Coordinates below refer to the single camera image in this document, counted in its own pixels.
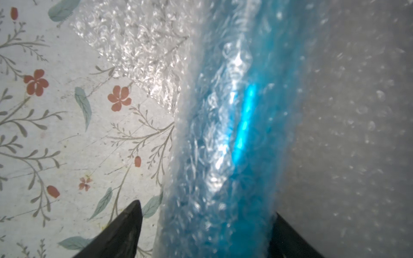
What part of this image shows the blue glass bottle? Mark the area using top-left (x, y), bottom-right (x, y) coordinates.
top-left (153, 1), bottom-right (309, 258)

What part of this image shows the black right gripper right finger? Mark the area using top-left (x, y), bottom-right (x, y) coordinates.
top-left (267, 213), bottom-right (324, 258)

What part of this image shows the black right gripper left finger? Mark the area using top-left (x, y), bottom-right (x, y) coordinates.
top-left (74, 200), bottom-right (143, 258)

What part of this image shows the clear bubble wrap sheet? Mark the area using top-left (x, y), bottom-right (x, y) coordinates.
top-left (72, 1), bottom-right (413, 258)

